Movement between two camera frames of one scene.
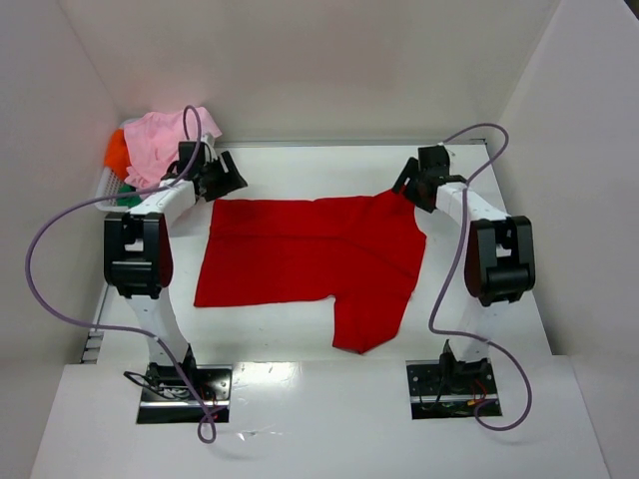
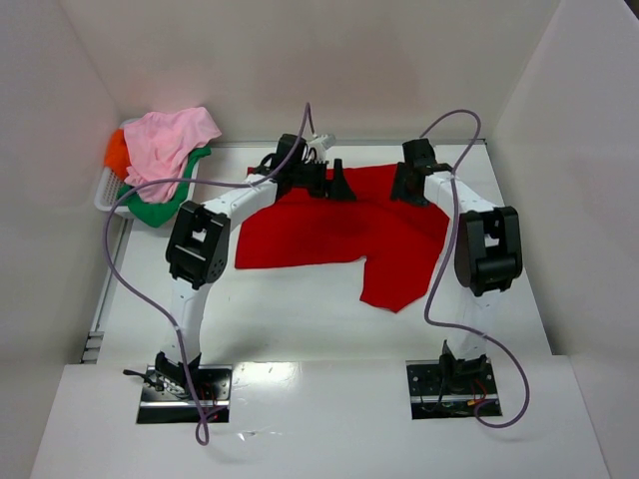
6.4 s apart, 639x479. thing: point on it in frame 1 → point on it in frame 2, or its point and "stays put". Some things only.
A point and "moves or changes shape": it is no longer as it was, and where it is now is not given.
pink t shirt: (152, 141) stays put
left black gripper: (220, 175) → (321, 182)
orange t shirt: (117, 156) stays put
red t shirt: (361, 251) moves or changes shape
